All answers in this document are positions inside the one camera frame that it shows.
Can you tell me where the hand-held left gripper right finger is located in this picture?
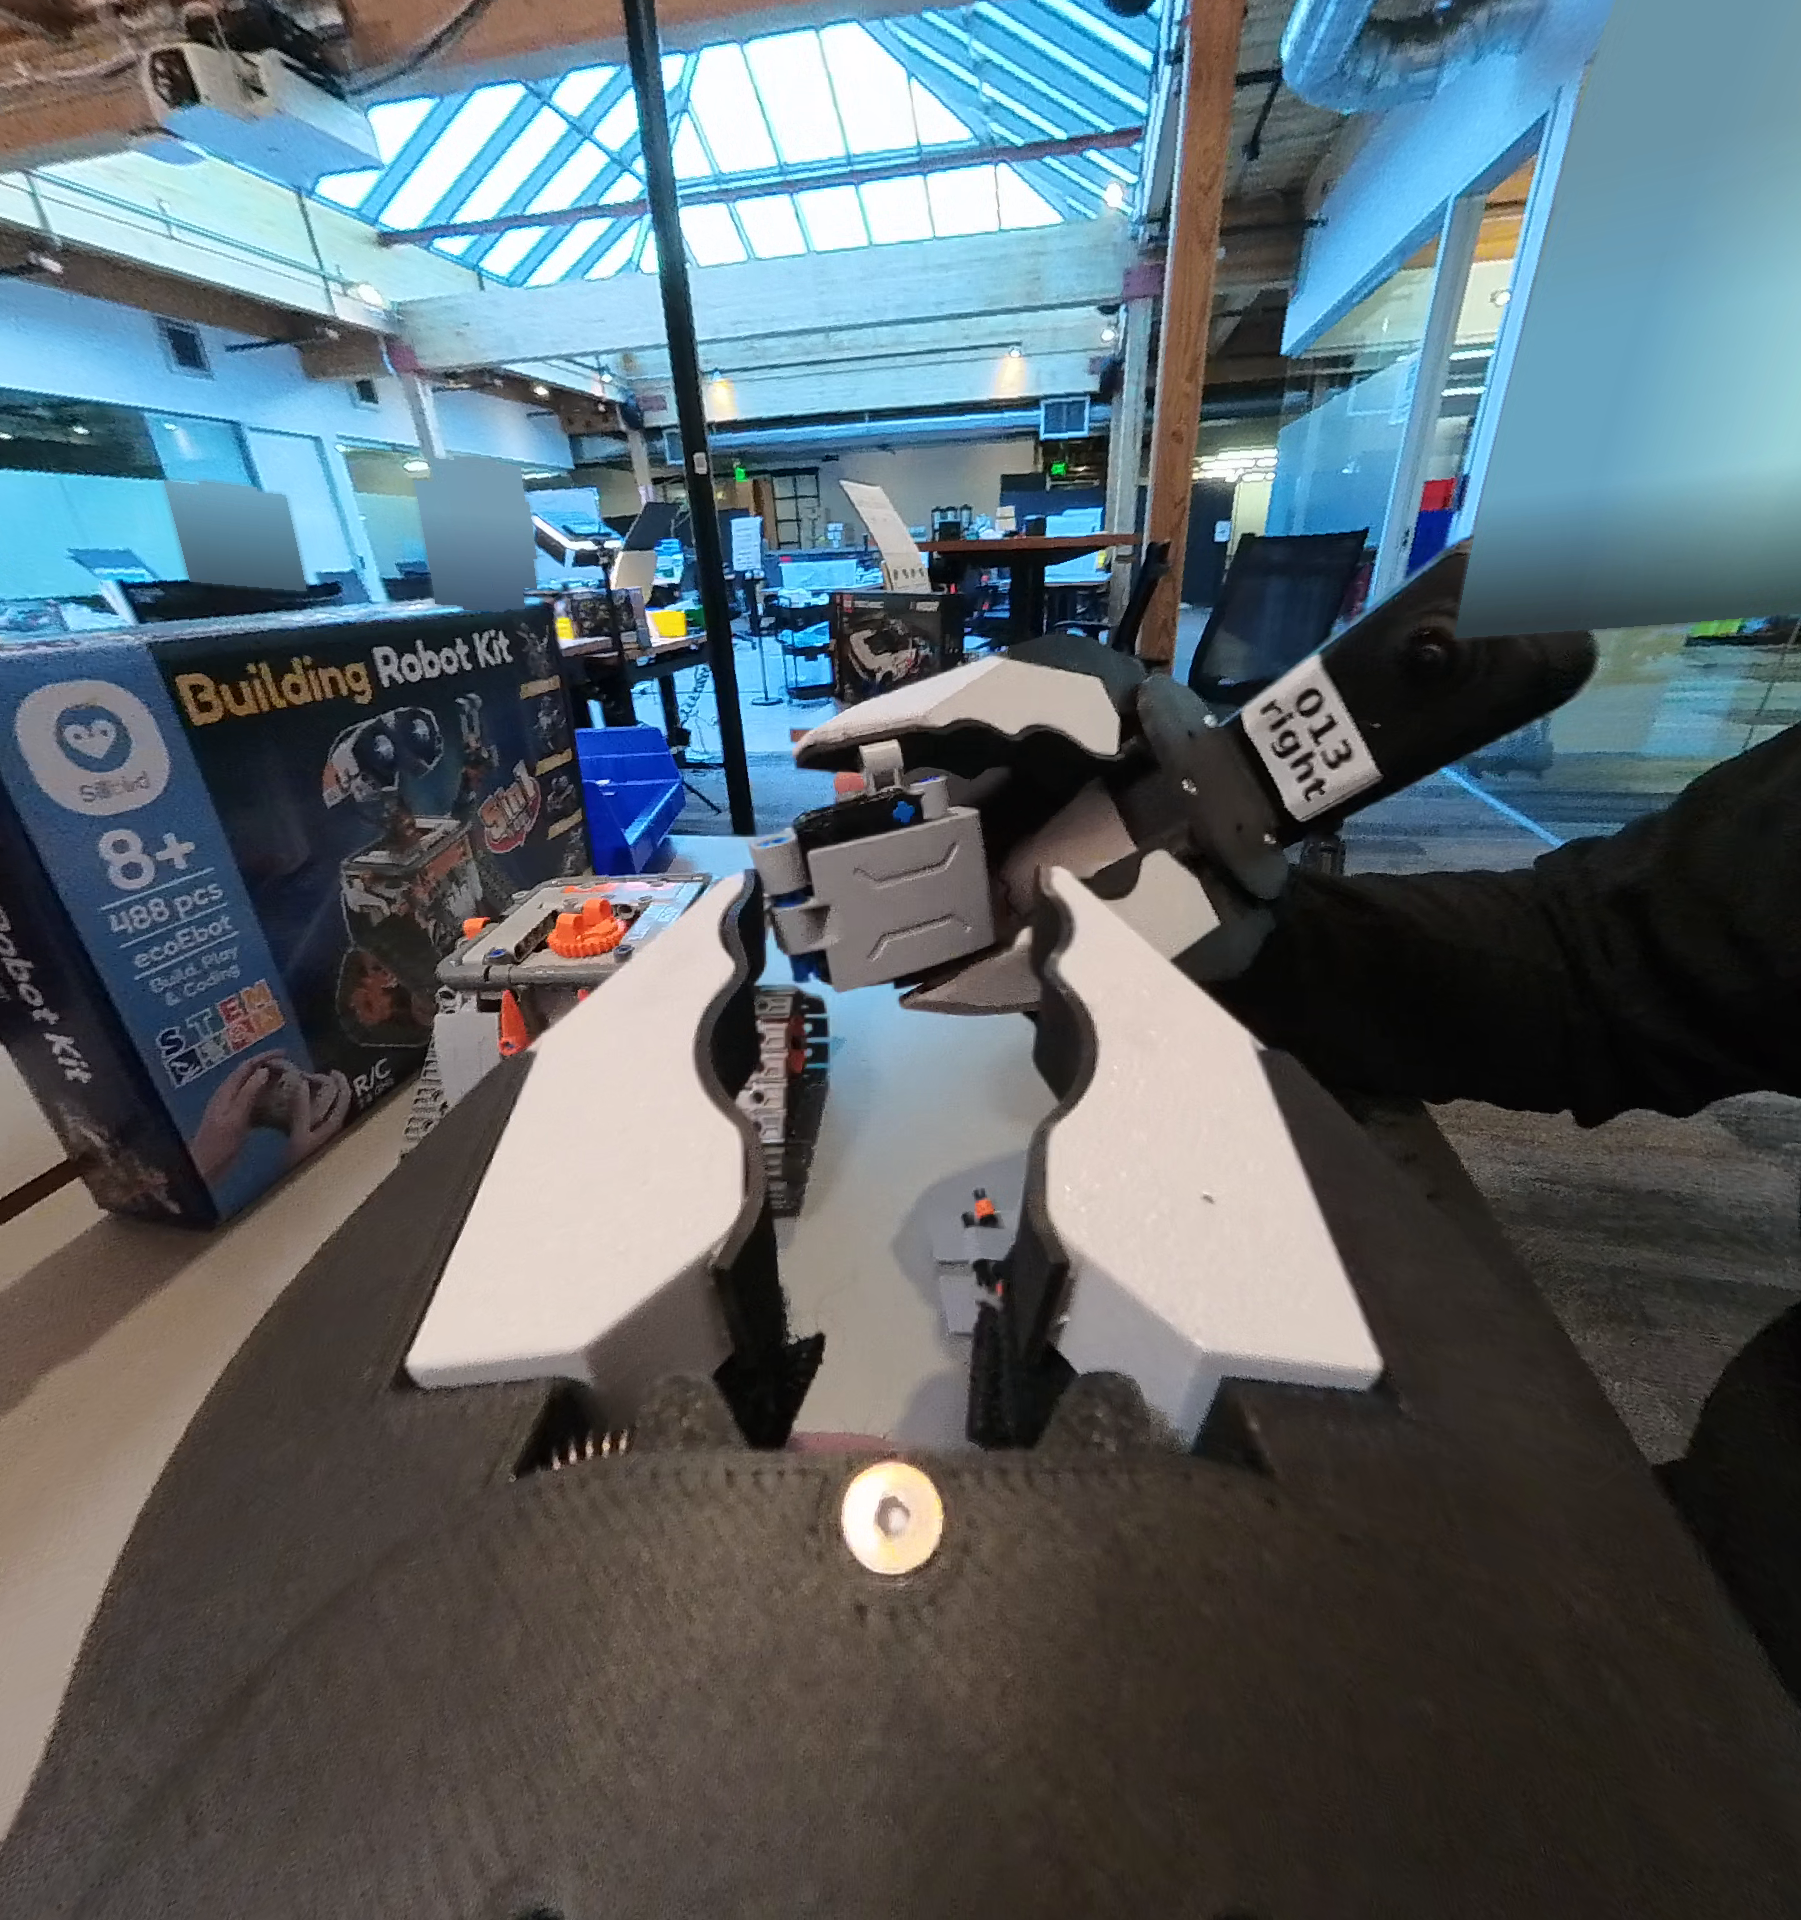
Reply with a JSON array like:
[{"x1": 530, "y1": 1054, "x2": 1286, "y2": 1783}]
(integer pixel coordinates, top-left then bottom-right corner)
[{"x1": 976, "y1": 868, "x2": 1385, "y2": 1417}]

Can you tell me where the silver ventilation duct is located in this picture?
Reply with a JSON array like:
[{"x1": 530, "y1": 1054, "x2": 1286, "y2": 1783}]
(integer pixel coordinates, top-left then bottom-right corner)
[{"x1": 1280, "y1": 0, "x2": 1576, "y2": 115}]

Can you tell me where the white ceiling projector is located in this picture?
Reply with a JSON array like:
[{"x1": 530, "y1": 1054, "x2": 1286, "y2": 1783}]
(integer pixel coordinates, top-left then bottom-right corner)
[{"x1": 145, "y1": 44, "x2": 387, "y2": 187}]

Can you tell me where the blue robot kit box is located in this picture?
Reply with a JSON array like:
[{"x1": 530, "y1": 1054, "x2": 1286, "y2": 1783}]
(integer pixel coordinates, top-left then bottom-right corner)
[{"x1": 0, "y1": 607, "x2": 590, "y2": 1227}]

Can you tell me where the wooden post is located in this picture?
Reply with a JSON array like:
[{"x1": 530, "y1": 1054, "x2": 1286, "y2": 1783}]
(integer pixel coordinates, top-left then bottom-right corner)
[{"x1": 1134, "y1": 0, "x2": 1250, "y2": 646}]

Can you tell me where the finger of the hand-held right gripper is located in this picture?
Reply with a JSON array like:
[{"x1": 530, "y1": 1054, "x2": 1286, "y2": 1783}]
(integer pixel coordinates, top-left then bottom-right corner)
[
  {"x1": 902, "y1": 849, "x2": 1232, "y2": 1015},
  {"x1": 796, "y1": 655, "x2": 1132, "y2": 787}
]

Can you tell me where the black printed box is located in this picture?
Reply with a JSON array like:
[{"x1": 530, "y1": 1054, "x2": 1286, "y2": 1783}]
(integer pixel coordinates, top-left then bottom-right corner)
[{"x1": 834, "y1": 587, "x2": 967, "y2": 710}]

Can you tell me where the blue plastic bin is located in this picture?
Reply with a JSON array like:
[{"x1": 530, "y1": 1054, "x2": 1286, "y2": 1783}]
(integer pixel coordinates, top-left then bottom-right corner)
[{"x1": 574, "y1": 720, "x2": 689, "y2": 879}]

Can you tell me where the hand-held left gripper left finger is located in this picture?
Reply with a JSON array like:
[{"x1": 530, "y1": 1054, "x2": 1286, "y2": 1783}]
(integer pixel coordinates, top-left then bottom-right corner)
[{"x1": 405, "y1": 877, "x2": 792, "y2": 1417}]

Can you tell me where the black office chair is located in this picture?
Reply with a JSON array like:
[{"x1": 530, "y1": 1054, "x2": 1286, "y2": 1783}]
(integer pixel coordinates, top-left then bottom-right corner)
[{"x1": 1183, "y1": 532, "x2": 1380, "y2": 713}]

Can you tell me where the grey orange tracked toy robot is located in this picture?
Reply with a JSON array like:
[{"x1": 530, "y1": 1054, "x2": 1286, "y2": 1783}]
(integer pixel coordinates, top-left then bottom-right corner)
[{"x1": 402, "y1": 874, "x2": 831, "y2": 1217}]

